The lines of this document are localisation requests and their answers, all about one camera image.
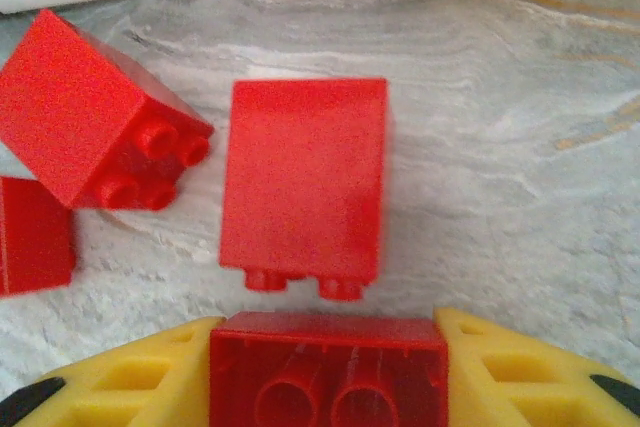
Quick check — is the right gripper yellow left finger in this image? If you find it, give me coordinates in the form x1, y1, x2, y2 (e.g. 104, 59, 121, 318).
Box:
0, 315, 224, 427

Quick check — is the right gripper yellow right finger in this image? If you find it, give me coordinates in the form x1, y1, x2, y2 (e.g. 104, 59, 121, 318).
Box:
432, 306, 640, 427

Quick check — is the red lego brick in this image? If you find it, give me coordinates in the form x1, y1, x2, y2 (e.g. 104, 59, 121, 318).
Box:
0, 8, 216, 213
0, 175, 78, 299
218, 76, 390, 304
208, 310, 450, 427

